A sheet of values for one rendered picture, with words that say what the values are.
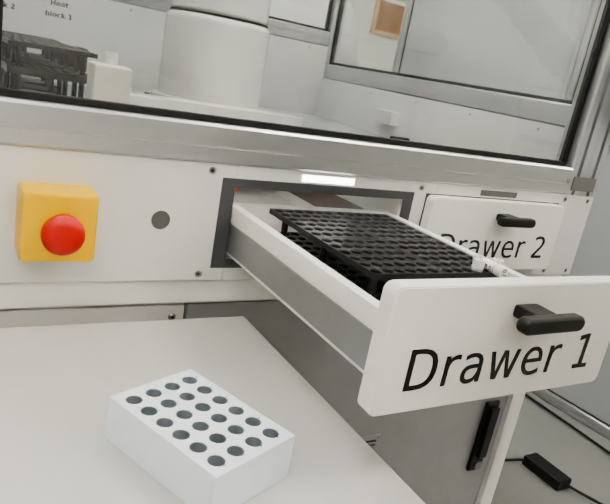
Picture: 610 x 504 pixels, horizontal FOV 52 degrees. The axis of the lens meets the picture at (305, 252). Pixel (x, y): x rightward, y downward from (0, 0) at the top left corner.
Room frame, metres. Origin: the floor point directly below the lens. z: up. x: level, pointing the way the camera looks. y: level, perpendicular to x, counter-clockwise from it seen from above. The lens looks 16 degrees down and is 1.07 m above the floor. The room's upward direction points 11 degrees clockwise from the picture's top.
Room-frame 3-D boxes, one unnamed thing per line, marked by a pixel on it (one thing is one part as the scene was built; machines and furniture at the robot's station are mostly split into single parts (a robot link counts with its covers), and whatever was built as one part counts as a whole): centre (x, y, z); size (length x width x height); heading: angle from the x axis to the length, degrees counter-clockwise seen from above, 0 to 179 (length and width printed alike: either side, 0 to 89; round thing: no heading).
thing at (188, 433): (0.42, 0.06, 0.78); 0.12 x 0.08 x 0.04; 54
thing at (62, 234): (0.57, 0.23, 0.88); 0.04 x 0.03 x 0.04; 122
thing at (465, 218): (0.96, -0.28, 0.87); 0.29 x 0.02 x 0.11; 122
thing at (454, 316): (0.52, -0.19, 0.87); 0.29 x 0.02 x 0.11; 122
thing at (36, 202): (0.60, 0.25, 0.88); 0.07 x 0.05 x 0.07; 122
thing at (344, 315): (0.69, -0.08, 0.86); 0.40 x 0.26 x 0.06; 32
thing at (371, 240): (0.69, -0.08, 0.87); 0.22 x 0.18 x 0.06; 32
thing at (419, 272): (0.60, -0.14, 0.90); 0.18 x 0.02 x 0.01; 122
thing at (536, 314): (0.49, -0.20, 0.91); 0.07 x 0.04 x 0.01; 122
